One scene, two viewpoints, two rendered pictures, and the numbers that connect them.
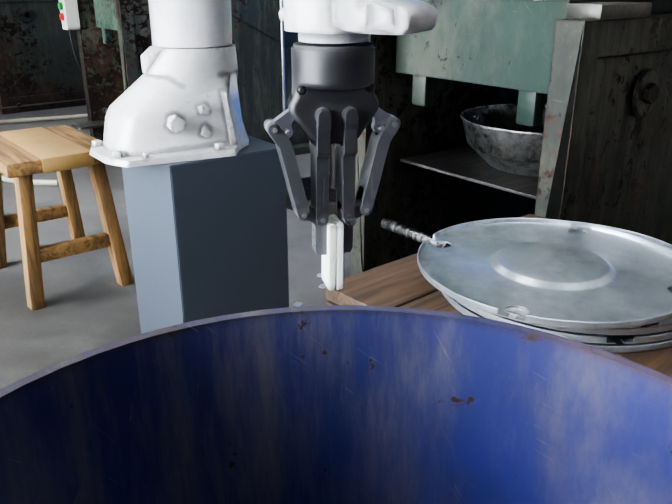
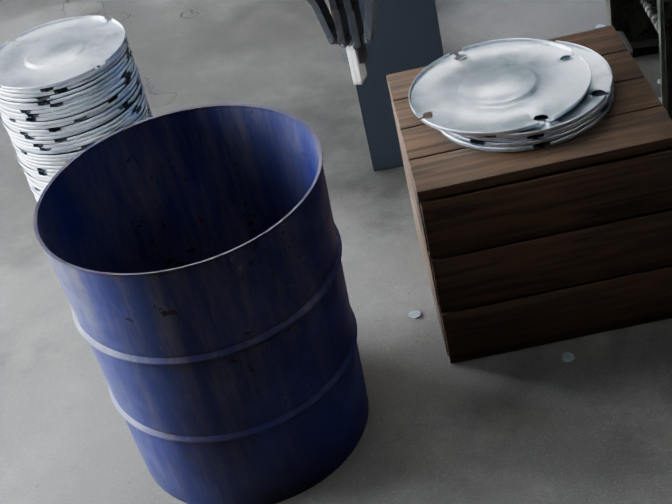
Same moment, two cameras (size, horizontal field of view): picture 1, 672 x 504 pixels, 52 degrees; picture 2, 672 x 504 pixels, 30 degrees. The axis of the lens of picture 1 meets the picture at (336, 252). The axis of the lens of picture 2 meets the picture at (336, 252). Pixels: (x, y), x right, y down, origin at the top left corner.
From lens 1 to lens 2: 161 cm
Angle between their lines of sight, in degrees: 40
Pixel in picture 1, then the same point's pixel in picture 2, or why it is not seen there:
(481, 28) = not seen: outside the picture
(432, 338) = (291, 126)
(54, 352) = (329, 76)
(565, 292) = (473, 107)
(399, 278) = not seen: hidden behind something
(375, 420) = (284, 156)
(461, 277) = (433, 86)
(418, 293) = not seen: hidden behind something
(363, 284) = (407, 78)
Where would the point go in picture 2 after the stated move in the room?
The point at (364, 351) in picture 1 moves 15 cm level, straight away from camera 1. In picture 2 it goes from (274, 126) to (334, 78)
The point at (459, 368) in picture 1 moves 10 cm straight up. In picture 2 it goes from (300, 140) to (286, 82)
